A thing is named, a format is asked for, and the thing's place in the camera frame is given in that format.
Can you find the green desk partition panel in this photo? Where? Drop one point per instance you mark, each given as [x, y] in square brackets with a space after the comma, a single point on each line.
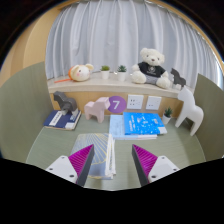
[211, 116]
[23, 113]

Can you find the small potted green plant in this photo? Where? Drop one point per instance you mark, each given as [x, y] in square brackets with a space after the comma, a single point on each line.
[121, 76]
[105, 74]
[167, 118]

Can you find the small dark grey horse figure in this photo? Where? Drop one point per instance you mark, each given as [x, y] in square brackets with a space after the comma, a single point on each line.
[178, 78]

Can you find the light wooden ledge shelf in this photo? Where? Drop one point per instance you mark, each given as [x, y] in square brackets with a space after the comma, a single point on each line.
[100, 87]

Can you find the orange and cream plush toy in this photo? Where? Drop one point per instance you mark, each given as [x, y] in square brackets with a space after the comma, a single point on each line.
[81, 72]

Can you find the navy blue book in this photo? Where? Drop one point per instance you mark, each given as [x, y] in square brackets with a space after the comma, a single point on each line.
[55, 120]

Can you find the white grey curtain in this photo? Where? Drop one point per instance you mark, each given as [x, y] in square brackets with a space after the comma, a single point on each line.
[116, 30]

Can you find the purple round number sign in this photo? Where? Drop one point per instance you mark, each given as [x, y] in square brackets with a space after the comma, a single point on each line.
[118, 104]

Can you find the white wooden horse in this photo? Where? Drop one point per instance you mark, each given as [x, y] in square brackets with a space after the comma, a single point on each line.
[190, 110]

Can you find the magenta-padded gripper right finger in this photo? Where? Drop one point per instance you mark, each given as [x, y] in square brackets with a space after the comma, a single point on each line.
[160, 168]

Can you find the large dark grey wooden horse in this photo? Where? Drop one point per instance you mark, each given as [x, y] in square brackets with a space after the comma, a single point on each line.
[65, 103]

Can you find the light blue book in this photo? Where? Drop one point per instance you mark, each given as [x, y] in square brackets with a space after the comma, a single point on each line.
[116, 126]

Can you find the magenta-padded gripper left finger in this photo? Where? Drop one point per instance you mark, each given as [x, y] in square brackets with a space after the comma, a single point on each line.
[62, 168]

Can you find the pink wooden horse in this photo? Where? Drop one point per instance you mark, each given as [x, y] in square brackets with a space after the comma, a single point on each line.
[96, 110]

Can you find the white teddy bear black shirt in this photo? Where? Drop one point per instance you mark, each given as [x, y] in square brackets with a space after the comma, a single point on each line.
[151, 68]

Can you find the white wall socket plate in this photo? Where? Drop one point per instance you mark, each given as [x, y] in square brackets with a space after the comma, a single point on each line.
[135, 102]
[153, 103]

